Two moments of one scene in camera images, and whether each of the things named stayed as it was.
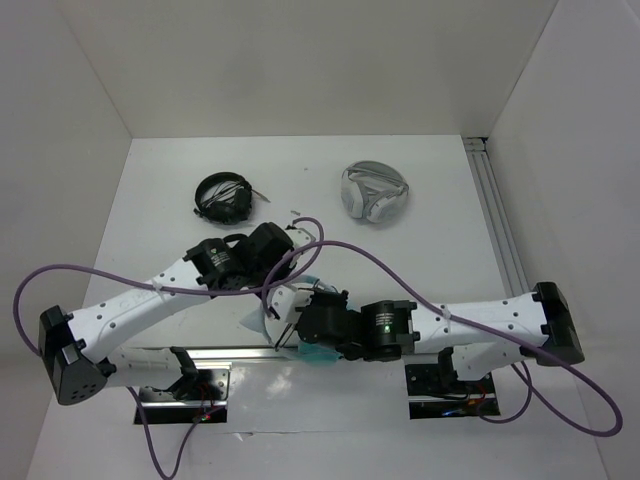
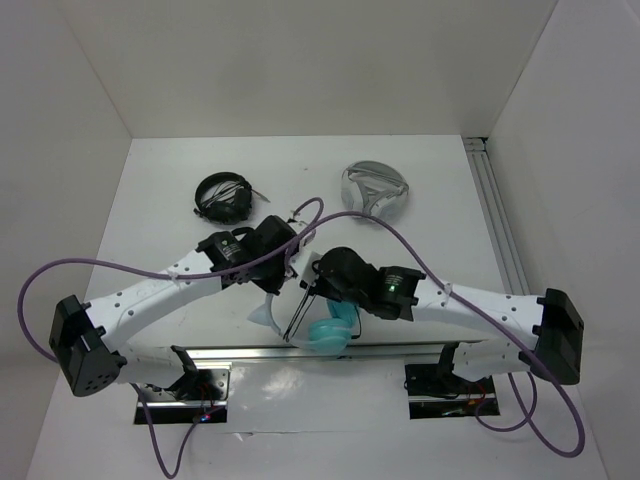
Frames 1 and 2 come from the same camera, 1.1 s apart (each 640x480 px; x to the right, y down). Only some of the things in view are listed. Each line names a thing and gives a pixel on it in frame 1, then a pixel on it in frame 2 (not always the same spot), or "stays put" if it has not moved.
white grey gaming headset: [373, 191] stays put
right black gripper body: [337, 298] → [324, 286]
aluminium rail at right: [480, 159] stays put
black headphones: [226, 198] stays put
